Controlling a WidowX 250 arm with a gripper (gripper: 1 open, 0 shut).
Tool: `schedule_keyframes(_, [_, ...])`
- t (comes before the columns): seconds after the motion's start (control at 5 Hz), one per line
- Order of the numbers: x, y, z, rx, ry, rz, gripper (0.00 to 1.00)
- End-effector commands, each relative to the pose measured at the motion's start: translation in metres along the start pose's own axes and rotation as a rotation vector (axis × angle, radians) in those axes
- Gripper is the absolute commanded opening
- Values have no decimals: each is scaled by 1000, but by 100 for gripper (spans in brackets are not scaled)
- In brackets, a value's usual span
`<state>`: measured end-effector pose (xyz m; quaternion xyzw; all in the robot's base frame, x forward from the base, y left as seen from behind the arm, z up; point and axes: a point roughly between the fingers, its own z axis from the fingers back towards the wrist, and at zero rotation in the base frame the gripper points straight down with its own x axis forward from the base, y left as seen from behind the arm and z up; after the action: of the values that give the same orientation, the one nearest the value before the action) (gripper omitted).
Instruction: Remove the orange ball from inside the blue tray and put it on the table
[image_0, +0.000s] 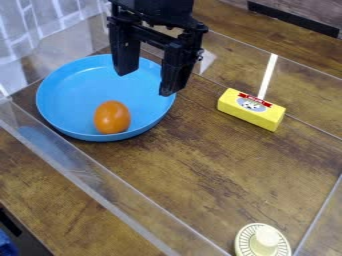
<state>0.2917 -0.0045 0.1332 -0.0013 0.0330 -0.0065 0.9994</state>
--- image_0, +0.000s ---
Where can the orange ball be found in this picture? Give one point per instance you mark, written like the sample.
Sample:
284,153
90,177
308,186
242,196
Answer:
111,117

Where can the yellow butter box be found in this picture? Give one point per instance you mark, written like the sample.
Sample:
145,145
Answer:
252,109

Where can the blue round tray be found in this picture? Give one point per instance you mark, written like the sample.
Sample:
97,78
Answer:
82,84

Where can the cream round knob lid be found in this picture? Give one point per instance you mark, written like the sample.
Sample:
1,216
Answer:
260,239

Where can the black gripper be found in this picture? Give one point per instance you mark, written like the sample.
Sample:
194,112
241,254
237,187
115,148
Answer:
130,23

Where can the clear acrylic enclosure wall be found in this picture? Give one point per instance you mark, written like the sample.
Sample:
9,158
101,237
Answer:
173,192

